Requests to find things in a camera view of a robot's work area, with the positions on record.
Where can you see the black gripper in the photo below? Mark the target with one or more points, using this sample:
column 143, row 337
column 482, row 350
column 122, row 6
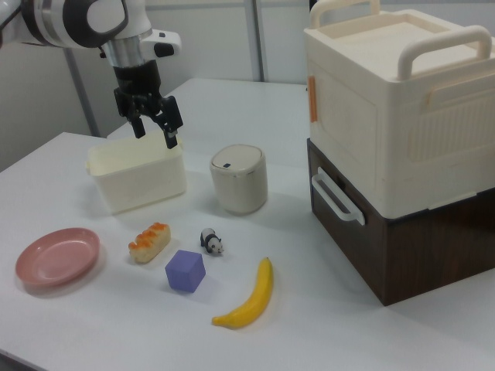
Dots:
column 135, row 83

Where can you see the purple cube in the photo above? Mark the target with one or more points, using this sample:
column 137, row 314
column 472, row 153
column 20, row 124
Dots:
column 185, row 270

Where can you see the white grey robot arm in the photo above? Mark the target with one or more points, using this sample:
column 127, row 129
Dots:
column 58, row 23

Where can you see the pink plate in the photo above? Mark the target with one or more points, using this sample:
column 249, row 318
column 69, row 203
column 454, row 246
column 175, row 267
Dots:
column 58, row 257

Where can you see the white open plastic bin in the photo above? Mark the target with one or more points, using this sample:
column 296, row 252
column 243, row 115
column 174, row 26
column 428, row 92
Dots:
column 139, row 178

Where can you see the small beige lidded trash can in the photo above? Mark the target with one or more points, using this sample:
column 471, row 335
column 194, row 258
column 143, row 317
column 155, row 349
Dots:
column 239, row 178

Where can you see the toy bread with orange topping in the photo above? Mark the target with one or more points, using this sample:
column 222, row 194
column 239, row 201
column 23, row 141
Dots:
column 149, row 243

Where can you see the toy panda figure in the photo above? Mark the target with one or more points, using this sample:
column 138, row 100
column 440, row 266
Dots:
column 210, row 241

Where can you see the orange latch strip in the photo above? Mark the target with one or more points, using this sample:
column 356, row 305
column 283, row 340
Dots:
column 313, row 98

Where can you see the yellow toy banana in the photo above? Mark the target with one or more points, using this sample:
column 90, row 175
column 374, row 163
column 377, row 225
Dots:
column 255, row 297

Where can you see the dark brown drawer cabinet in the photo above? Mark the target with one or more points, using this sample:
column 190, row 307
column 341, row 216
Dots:
column 417, row 255

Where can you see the grey partition post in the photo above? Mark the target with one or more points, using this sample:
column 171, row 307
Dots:
column 260, row 38
column 83, row 96

